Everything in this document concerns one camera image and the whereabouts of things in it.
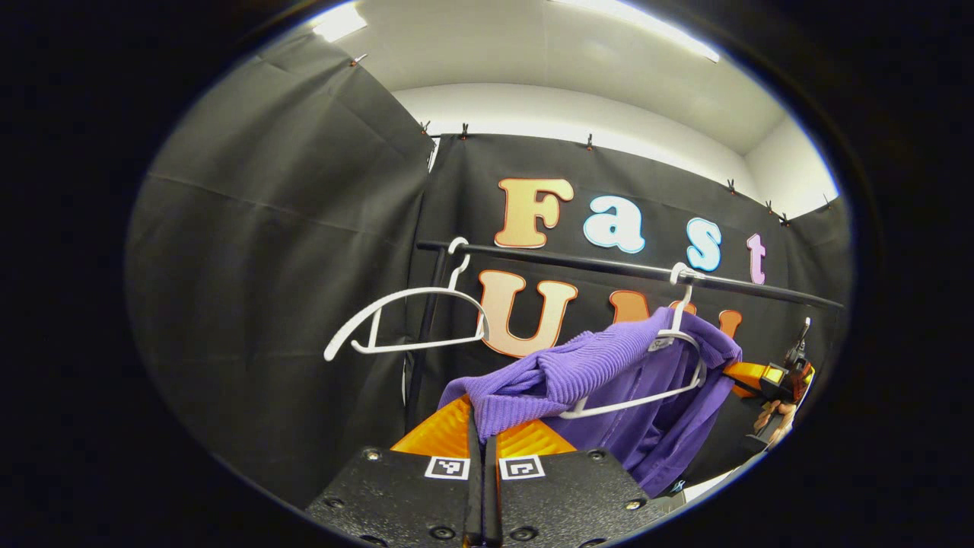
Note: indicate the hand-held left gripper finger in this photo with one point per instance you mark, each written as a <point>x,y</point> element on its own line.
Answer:
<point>491,495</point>
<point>475,495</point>

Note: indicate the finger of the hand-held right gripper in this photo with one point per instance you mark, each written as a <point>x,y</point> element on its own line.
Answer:
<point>749,375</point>

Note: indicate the white hanger with label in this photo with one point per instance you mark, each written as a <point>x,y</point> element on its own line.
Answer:
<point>631,401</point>

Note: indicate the black clothes rack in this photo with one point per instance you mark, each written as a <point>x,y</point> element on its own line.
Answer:
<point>578,262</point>

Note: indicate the plain white hanger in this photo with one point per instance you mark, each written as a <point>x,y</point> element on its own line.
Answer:
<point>396,297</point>

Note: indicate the white sheet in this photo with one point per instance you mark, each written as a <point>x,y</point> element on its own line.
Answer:
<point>704,487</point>

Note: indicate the row of backdrop clips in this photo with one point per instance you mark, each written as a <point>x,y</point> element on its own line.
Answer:
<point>588,141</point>

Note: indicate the black backdrop cloth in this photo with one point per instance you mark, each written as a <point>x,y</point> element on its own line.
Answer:
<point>266,266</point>

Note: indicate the long ceiling light strip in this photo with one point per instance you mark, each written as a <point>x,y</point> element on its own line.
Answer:
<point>647,23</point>

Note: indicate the small ceiling light panel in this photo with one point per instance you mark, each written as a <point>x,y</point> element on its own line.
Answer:
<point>338,21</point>

